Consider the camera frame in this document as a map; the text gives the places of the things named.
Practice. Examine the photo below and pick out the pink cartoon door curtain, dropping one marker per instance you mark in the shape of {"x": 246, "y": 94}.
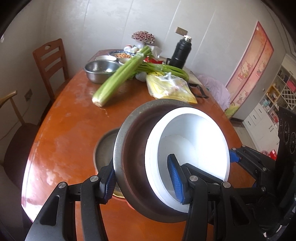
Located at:
{"x": 252, "y": 64}

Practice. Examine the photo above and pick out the low wall socket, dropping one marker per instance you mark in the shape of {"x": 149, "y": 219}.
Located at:
{"x": 28, "y": 95}

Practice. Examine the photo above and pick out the celery bunch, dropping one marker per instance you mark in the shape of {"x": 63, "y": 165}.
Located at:
{"x": 115, "y": 78}

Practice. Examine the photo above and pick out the white bowl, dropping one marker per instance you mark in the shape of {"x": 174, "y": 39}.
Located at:
{"x": 105, "y": 58}

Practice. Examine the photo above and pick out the blue patterned bowl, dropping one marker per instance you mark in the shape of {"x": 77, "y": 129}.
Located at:
{"x": 122, "y": 55}

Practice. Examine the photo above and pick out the bunch of green stalks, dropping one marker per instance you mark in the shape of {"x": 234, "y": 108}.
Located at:
{"x": 171, "y": 69}

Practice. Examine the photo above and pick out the white foam fruit sleeve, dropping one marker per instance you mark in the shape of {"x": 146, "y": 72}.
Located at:
{"x": 141, "y": 76}

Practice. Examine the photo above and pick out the white cabinet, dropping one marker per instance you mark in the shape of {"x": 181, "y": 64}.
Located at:
{"x": 254, "y": 120}

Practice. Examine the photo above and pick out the black peeler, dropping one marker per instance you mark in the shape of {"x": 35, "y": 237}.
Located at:
{"x": 193, "y": 85}

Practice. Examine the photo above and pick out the round steel pan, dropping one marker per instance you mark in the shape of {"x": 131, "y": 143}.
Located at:
{"x": 104, "y": 148}

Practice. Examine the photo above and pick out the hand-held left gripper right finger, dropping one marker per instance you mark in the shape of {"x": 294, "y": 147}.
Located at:
{"x": 175, "y": 180}

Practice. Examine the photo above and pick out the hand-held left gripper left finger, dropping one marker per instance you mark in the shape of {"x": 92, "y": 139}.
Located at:
{"x": 108, "y": 185}

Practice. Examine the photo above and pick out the red plastic item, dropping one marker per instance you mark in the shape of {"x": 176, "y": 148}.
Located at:
{"x": 269, "y": 154}

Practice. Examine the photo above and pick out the plastic bag of yellow noodles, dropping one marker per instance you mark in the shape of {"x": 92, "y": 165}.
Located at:
{"x": 166, "y": 88}

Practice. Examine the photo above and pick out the red snack packet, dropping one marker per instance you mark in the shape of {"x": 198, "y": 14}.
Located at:
{"x": 155, "y": 61}

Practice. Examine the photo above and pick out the dark chair with wooden armrest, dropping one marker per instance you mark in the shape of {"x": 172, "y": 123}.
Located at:
{"x": 16, "y": 148}

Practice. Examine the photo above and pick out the large steel bowl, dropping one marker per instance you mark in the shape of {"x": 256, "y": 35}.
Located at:
{"x": 134, "y": 148}

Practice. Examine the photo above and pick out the dark red flower bouquet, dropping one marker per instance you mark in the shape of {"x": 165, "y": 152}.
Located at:
{"x": 143, "y": 36}

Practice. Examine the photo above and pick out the steel basin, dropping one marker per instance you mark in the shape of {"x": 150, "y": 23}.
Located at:
{"x": 97, "y": 69}

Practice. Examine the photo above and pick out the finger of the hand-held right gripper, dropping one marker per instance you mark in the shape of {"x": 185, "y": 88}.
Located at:
{"x": 203, "y": 173}
{"x": 234, "y": 155}

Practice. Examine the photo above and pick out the beige wall socket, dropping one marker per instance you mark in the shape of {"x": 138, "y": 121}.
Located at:
{"x": 181, "y": 30}

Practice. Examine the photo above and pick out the pink clothing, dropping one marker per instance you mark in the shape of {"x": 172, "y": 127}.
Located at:
{"x": 215, "y": 90}

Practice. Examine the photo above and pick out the black thermos flask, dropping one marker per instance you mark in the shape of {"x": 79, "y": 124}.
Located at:
{"x": 181, "y": 53}

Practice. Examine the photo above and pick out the wooden slat-back chair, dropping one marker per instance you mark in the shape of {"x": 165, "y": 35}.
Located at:
{"x": 39, "y": 60}

